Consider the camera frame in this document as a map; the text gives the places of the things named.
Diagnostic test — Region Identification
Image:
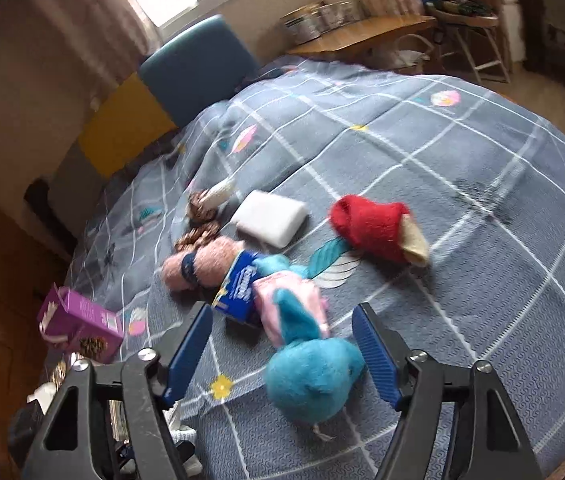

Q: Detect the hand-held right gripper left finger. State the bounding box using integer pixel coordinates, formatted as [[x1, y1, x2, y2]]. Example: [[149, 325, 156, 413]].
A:
[[21, 304, 213, 480]]

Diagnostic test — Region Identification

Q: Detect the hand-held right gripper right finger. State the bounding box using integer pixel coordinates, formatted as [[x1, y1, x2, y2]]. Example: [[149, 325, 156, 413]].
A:
[[352, 302, 543, 480]]

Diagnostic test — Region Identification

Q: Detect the blue plush toy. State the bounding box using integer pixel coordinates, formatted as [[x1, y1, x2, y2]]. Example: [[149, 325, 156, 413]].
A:
[[266, 290, 367, 443]]

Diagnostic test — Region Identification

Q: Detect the blue tissue packet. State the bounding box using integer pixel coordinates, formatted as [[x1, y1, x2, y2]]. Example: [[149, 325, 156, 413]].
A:
[[211, 250, 276, 324]]

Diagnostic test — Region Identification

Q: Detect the pink towel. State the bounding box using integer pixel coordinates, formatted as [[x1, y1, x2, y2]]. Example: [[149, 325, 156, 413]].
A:
[[161, 237, 246, 294]]

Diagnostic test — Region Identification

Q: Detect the pink fuzzy sock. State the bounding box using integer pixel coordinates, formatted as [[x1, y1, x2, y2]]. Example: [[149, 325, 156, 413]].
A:
[[252, 270, 331, 349]]

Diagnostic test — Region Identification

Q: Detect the brown satin scrunchie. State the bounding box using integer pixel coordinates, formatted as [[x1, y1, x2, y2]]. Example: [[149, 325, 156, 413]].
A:
[[175, 221, 222, 254], [187, 191, 219, 224]]

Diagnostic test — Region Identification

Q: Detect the red sock with beige toe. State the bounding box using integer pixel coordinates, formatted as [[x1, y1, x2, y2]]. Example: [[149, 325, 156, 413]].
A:
[[331, 195, 430, 265]]

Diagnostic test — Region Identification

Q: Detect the purple cardboard box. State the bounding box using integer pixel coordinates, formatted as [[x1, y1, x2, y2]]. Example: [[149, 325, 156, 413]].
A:
[[37, 284, 124, 364]]

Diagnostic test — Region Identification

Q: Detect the grey checked bed blanket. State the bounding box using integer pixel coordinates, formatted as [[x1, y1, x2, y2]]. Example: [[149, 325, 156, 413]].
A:
[[45, 57, 565, 480]]

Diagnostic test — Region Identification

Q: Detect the grey yellow blue padded headboard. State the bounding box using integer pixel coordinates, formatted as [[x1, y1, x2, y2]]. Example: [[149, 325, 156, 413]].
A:
[[47, 14, 263, 241]]

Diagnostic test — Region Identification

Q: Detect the wooden desk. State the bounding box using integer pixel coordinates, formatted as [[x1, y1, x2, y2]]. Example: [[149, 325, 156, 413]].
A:
[[286, 15, 438, 62]]

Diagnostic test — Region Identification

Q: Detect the wooden folding chair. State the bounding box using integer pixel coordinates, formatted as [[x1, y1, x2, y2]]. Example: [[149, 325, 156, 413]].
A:
[[426, 0, 514, 84]]

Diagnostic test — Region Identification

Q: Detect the silver metal tin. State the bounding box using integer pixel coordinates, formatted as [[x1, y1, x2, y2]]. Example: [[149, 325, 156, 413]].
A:
[[281, 8, 324, 44], [335, 0, 359, 27], [312, 4, 344, 34]]

